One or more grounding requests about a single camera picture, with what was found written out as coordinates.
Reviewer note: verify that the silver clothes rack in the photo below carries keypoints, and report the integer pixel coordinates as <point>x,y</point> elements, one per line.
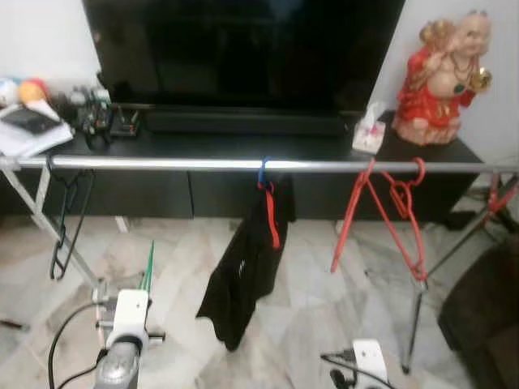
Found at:
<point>162,163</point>

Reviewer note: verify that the black TV console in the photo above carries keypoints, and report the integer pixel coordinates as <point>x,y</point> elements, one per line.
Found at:
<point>162,194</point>

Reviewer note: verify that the red hanger with blue hook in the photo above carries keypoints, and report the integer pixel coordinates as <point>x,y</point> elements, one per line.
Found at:
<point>263,172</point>

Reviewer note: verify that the dark grey sofa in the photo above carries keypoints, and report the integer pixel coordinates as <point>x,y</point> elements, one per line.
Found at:
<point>486,324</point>

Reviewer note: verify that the white tissue pack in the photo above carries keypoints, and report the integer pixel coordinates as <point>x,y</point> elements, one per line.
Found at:
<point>369,134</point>

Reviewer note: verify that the black t-shirt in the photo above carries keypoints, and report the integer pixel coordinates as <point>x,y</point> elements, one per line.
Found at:
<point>243,275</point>

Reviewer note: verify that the black clothes hanger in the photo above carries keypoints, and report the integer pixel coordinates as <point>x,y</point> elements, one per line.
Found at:
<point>52,261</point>

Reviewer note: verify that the green clothes hanger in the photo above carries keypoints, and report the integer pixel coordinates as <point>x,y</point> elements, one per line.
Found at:
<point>148,267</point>

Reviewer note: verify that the black television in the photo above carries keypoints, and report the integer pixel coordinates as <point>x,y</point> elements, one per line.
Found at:
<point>243,49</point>

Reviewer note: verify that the tangled black gadget clutter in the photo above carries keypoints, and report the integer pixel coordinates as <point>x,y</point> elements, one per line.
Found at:
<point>93,113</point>

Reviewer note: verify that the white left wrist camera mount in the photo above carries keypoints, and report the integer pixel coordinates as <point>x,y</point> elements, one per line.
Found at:
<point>131,312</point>

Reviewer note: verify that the black wallet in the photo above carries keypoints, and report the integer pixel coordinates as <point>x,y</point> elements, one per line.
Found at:
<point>28,120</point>

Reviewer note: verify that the orange round plush toy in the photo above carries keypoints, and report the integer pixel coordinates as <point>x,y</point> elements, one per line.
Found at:
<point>32,91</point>

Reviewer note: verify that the white paper stack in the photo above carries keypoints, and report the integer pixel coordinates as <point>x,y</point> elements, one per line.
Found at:
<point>32,142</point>

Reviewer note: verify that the small black desk organizer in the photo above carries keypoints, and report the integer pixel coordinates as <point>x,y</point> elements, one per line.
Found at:
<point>124,126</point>

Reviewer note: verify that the white round plush toy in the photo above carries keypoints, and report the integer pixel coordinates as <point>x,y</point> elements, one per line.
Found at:
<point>8,91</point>

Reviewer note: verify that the red gold figurine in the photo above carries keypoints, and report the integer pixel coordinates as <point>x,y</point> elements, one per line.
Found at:
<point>442,81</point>

